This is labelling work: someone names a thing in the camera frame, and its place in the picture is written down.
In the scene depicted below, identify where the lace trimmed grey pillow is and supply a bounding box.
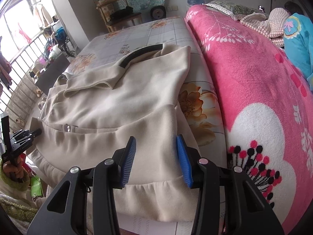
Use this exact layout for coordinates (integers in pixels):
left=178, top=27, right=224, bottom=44
left=204, top=0, right=264, bottom=21

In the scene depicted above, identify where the pink floral blanket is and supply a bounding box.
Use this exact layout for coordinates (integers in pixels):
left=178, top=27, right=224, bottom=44
left=186, top=5, right=312, bottom=233

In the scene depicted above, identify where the floral grey bed sheet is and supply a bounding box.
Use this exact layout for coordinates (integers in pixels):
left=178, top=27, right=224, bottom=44
left=65, top=18, right=226, bottom=222

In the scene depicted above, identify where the dark low cabinet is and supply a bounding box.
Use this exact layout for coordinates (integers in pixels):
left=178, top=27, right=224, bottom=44
left=35, top=54, right=70, bottom=95

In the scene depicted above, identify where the person's left hand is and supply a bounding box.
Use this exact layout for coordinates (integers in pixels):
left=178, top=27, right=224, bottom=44
left=3, top=157, right=25, bottom=183

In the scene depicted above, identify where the pair of beige shoes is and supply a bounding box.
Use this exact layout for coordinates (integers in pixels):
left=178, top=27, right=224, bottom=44
left=38, top=96, right=47, bottom=110

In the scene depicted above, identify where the child in blue pajamas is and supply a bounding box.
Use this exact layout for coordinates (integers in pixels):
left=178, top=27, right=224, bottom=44
left=283, top=1, right=313, bottom=90

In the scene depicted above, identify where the black bag on chair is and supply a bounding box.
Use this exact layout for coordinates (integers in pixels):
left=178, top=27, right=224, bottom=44
left=110, top=6, right=134, bottom=21

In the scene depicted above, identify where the white fluffy garment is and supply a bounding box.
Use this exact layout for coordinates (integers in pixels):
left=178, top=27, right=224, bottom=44
left=1, top=161, right=46, bottom=234

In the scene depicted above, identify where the metal balcony railing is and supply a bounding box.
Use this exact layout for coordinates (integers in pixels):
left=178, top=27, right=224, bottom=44
left=0, top=30, right=48, bottom=137

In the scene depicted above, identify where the wooden chair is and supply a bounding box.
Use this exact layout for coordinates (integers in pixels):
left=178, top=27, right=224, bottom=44
left=95, top=0, right=143, bottom=33

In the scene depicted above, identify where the beige jacket with black trim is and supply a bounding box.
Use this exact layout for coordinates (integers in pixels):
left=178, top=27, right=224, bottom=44
left=27, top=44, right=198, bottom=222

